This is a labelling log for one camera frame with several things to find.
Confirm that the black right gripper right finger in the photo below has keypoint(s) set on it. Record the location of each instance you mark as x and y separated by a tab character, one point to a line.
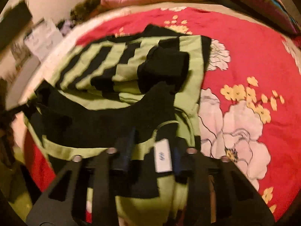
218	192

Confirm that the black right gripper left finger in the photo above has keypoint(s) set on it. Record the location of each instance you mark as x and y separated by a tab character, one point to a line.
64	200

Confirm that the green black striped frog sweater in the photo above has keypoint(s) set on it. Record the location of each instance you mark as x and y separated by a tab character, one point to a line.
151	82

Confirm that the red floral blanket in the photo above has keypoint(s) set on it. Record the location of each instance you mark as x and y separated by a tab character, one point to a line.
249	108

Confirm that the white plastic drawer unit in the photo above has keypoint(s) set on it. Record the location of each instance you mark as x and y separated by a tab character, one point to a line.
43	38

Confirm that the brown plush toy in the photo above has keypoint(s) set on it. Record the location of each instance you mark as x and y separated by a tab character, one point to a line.
85	10

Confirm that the colourful striped pillow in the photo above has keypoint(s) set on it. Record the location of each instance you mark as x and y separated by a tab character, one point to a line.
274	12

